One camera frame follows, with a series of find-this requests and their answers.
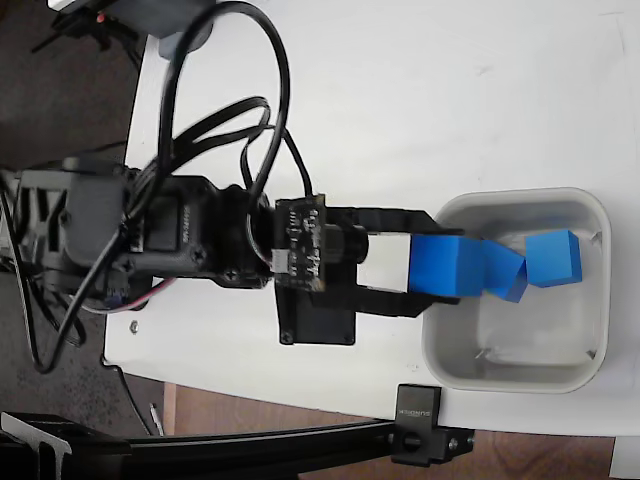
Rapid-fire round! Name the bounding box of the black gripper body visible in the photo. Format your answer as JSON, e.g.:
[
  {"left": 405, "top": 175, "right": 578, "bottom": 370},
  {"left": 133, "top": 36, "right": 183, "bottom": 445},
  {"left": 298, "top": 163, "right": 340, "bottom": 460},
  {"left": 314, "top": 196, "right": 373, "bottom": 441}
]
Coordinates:
[{"left": 214, "top": 184, "right": 359, "bottom": 347}]

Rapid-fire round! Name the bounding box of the thin black cable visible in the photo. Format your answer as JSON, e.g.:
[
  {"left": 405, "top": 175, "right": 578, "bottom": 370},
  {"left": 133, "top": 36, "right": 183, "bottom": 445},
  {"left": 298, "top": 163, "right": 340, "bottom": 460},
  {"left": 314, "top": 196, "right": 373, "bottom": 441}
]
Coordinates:
[{"left": 102, "top": 359, "right": 152, "bottom": 436}]

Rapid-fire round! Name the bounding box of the black wrist camera board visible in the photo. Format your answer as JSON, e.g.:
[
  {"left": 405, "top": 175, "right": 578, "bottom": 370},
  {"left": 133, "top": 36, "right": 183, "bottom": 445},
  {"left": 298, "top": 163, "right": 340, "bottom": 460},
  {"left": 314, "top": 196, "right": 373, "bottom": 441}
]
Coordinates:
[{"left": 273, "top": 193, "right": 370, "bottom": 292}]

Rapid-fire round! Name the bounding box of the flat black ribbon cable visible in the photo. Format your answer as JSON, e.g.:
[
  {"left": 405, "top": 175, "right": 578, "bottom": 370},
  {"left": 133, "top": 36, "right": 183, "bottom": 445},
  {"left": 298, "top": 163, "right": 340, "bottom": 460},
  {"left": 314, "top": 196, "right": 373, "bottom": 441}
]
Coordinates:
[{"left": 134, "top": 97, "right": 276, "bottom": 191}]

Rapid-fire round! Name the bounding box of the gray-blue plastic base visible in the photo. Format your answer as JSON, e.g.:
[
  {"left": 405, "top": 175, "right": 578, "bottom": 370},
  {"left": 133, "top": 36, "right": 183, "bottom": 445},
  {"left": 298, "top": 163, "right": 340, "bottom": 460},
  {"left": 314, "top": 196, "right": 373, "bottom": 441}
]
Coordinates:
[{"left": 107, "top": 0, "right": 216, "bottom": 59}]

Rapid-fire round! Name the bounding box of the thick black camera cable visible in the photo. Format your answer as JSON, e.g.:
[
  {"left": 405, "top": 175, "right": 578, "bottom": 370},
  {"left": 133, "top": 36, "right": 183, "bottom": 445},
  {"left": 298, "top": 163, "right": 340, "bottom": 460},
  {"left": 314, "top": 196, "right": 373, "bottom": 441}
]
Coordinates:
[{"left": 152, "top": 0, "right": 321, "bottom": 206}]

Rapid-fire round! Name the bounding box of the black table clamp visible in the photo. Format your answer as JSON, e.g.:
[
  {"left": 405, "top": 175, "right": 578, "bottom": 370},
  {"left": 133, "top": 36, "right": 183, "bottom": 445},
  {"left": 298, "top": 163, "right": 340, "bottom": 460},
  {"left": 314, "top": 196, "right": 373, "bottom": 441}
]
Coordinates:
[{"left": 390, "top": 383, "right": 475, "bottom": 469}]

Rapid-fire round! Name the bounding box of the black stand with red light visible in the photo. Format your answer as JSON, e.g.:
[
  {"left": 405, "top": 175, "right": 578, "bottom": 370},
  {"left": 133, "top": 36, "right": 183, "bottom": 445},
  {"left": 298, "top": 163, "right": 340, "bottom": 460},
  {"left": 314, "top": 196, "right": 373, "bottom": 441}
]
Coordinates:
[{"left": 29, "top": 9, "right": 144, "bottom": 69}]

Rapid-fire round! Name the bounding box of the black power cable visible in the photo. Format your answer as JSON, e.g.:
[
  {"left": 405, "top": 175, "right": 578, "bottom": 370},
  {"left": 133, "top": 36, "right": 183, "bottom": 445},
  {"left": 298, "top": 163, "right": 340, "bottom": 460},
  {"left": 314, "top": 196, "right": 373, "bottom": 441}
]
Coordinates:
[{"left": 9, "top": 219, "right": 131, "bottom": 375}]

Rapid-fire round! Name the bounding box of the blue cube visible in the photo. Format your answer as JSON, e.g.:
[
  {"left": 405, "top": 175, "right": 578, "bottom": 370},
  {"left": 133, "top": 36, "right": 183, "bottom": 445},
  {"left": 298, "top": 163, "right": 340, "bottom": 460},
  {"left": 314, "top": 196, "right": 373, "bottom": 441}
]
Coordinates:
[
  {"left": 407, "top": 233, "right": 485, "bottom": 300},
  {"left": 480, "top": 239, "right": 529, "bottom": 305},
  {"left": 524, "top": 229, "right": 585, "bottom": 289}
]

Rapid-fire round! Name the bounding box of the white square plastic bin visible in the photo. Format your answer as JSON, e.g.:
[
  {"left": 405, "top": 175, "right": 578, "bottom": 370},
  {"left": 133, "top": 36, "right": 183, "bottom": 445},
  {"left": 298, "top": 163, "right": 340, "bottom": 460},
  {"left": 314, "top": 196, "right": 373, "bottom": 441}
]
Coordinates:
[{"left": 421, "top": 186, "right": 612, "bottom": 394}]

